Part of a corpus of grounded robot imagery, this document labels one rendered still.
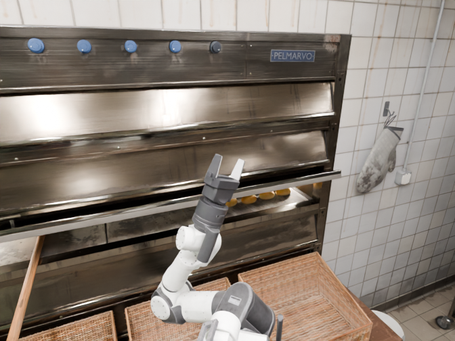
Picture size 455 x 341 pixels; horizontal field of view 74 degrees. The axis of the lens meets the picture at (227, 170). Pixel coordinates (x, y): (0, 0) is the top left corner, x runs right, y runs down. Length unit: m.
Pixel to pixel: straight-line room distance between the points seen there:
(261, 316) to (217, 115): 0.84
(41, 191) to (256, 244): 1.09
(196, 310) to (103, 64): 0.92
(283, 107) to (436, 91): 1.11
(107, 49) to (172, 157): 0.50
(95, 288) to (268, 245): 0.92
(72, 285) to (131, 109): 0.85
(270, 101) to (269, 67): 0.15
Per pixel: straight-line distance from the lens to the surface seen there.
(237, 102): 1.41
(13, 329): 1.27
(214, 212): 0.83
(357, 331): 1.83
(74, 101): 1.30
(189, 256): 0.96
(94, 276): 1.61
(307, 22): 1.57
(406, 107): 2.14
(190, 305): 0.99
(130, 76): 1.29
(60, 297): 1.65
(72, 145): 1.31
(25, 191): 1.39
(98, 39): 1.28
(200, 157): 1.41
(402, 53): 2.01
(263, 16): 1.45
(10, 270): 1.58
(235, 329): 0.69
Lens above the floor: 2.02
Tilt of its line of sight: 22 degrees down
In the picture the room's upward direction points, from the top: straight up
